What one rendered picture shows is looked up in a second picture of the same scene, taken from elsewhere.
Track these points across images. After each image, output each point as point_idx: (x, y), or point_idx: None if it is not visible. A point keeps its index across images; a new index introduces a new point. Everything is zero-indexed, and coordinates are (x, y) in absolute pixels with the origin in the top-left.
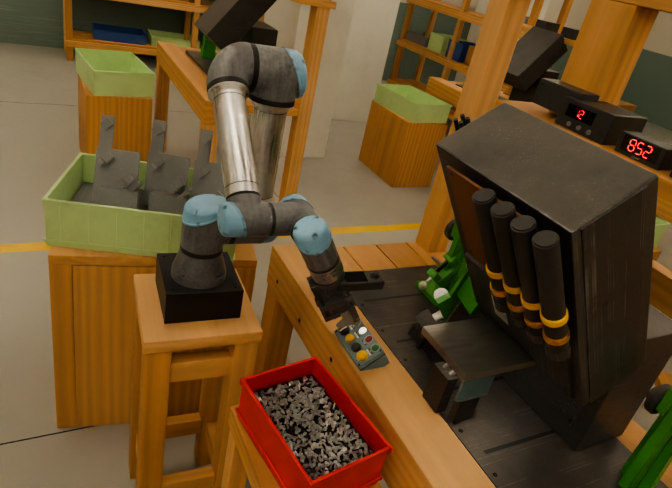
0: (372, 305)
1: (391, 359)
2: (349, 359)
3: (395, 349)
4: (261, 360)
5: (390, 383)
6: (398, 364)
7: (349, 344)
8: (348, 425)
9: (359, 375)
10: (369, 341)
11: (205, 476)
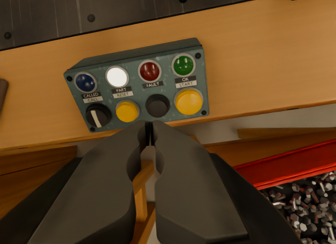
0: (11, 13)
1: (179, 29)
2: (171, 121)
3: (150, 9)
4: (47, 145)
5: (249, 56)
6: (195, 19)
7: (141, 115)
8: (333, 175)
9: (219, 115)
10: (158, 72)
11: (141, 190)
